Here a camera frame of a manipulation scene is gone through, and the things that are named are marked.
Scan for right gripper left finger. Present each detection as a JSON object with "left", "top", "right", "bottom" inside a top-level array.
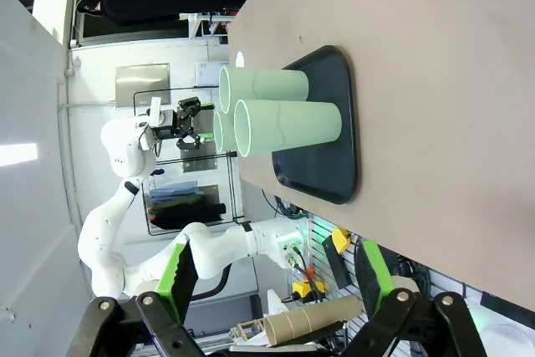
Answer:
[{"left": 66, "top": 237, "right": 201, "bottom": 357}]

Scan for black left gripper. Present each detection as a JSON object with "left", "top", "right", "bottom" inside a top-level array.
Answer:
[{"left": 155, "top": 96, "right": 215, "bottom": 150}]

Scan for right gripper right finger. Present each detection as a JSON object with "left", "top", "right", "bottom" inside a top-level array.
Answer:
[{"left": 334, "top": 238, "right": 488, "bottom": 357}]

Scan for pale green tall cup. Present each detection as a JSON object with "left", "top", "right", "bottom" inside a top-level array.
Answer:
[
  {"left": 218, "top": 65, "right": 311, "bottom": 115},
  {"left": 233, "top": 98, "right": 344, "bottom": 159},
  {"left": 212, "top": 110, "right": 238, "bottom": 154}
]

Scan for black flat bar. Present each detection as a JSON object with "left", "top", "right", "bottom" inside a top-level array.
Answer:
[{"left": 320, "top": 234, "right": 353, "bottom": 290}]

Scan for yellow control box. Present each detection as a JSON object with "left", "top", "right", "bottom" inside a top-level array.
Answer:
[{"left": 332, "top": 227, "right": 363, "bottom": 256}]

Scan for white paper sign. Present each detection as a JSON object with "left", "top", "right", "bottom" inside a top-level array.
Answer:
[{"left": 194, "top": 60, "right": 231, "bottom": 89}]

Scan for folded black cloth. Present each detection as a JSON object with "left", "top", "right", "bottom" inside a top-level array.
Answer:
[{"left": 148, "top": 201, "right": 227, "bottom": 232}]

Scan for folded blue cloth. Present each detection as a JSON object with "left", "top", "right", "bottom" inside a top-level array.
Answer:
[{"left": 149, "top": 180, "right": 205, "bottom": 208}]

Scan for yellow box with red button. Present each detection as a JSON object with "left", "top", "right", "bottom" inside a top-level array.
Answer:
[{"left": 292, "top": 279, "right": 330, "bottom": 302}]

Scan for brown cardboard tube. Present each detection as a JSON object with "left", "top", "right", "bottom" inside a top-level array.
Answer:
[{"left": 262, "top": 293, "right": 365, "bottom": 348}]

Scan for black plastic serving tray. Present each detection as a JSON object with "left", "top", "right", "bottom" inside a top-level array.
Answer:
[{"left": 271, "top": 44, "right": 359, "bottom": 206}]

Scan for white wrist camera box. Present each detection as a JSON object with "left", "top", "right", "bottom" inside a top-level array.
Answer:
[{"left": 146, "top": 96, "right": 165, "bottom": 129}]

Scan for small steel wall panel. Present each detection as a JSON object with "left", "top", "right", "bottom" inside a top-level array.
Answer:
[{"left": 181, "top": 151, "right": 219, "bottom": 173}]

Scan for black curved hose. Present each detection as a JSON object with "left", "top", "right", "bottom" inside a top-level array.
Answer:
[{"left": 190, "top": 265, "right": 233, "bottom": 302}]

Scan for large steel wall panel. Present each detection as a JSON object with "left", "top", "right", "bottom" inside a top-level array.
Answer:
[{"left": 115, "top": 63, "right": 171, "bottom": 110}]

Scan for black wire rack frame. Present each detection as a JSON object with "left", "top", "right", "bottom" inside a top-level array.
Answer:
[{"left": 132, "top": 86, "right": 246, "bottom": 237}]

